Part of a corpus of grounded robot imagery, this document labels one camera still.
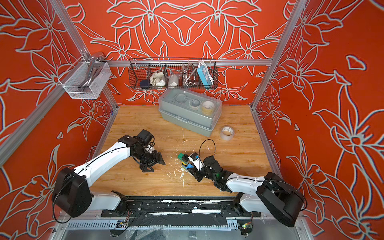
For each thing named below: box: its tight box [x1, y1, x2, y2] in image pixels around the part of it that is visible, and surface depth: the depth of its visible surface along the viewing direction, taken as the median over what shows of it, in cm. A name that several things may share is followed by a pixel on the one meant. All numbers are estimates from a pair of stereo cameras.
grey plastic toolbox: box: [158, 88, 223, 138], surface depth 98 cm
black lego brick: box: [182, 153, 190, 162], surface depth 79 cm
